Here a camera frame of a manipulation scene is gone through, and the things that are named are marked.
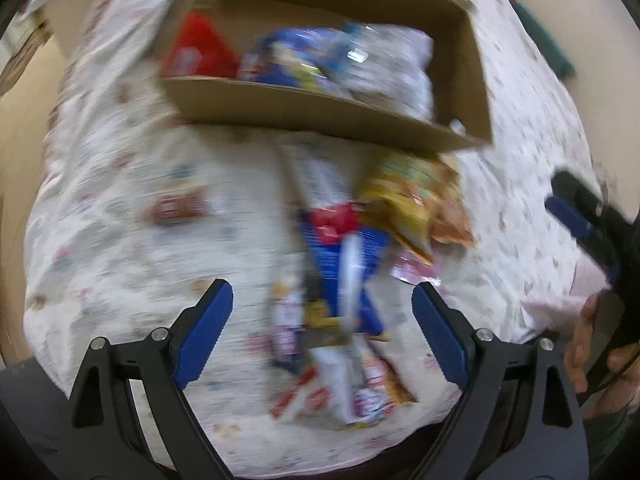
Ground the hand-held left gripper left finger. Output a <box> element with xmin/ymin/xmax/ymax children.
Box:
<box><xmin>70</xmin><ymin>278</ymin><xmax>236</xmax><ymax>480</ymax></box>

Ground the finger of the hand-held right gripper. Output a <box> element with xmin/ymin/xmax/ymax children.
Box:
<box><xmin>545</xmin><ymin>170</ymin><xmax>640</xmax><ymax>281</ymax></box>

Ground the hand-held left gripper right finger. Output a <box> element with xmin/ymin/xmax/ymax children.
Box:
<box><xmin>411</xmin><ymin>281</ymin><xmax>588</xmax><ymax>480</ymax></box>

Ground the pink snack packet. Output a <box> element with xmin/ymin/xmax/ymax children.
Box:
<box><xmin>391</xmin><ymin>251</ymin><xmax>442</xmax><ymax>287</ymax></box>

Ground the white purple snack packet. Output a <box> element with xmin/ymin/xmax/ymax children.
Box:
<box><xmin>269</xmin><ymin>280</ymin><xmax>307</xmax><ymax>373</ymax></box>

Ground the orange peanut snack packet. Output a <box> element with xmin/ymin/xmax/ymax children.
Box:
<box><xmin>430</xmin><ymin>187</ymin><xmax>476</xmax><ymax>250</ymax></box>

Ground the blue white snack packet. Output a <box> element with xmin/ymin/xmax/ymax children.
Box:
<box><xmin>297</xmin><ymin>220</ymin><xmax>392</xmax><ymax>337</ymax></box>

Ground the yellow snack packet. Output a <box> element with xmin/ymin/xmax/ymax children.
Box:
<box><xmin>359</xmin><ymin>152</ymin><xmax>463</xmax><ymax>263</ymax></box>

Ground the small red snack cup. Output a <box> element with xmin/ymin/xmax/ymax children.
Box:
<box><xmin>307</xmin><ymin>201</ymin><xmax>362</xmax><ymax>237</ymax></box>

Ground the brown cardboard box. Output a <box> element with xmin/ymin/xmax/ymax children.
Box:
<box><xmin>159</xmin><ymin>0</ymin><xmax>496</xmax><ymax>155</ymax></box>

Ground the person's right hand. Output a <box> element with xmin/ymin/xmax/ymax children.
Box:
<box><xmin>565</xmin><ymin>292</ymin><xmax>640</xmax><ymax>421</ymax></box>

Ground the pink blanket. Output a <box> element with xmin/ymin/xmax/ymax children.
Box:
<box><xmin>520</xmin><ymin>260</ymin><xmax>613</xmax><ymax>333</ymax></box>

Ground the white printed blanket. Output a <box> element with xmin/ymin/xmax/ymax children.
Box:
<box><xmin>22</xmin><ymin>0</ymin><xmax>616</xmax><ymax>478</ymax></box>

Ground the teal cushion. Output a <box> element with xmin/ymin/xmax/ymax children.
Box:
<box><xmin>510</xmin><ymin>0</ymin><xmax>576</xmax><ymax>81</ymax></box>

